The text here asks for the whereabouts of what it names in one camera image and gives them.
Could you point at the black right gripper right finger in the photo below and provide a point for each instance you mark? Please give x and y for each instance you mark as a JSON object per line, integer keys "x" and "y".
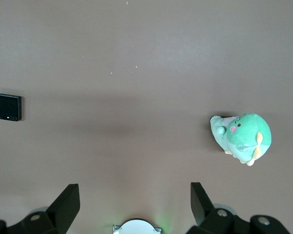
{"x": 205, "y": 207}

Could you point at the green dinosaur plush toy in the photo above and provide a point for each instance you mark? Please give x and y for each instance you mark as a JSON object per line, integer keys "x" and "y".
{"x": 244, "y": 136}

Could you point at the black flip phone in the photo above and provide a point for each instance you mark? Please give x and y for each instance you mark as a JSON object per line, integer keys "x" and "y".
{"x": 8, "y": 107}

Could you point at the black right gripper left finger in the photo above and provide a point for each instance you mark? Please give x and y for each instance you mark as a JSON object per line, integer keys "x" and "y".
{"x": 61, "y": 207}

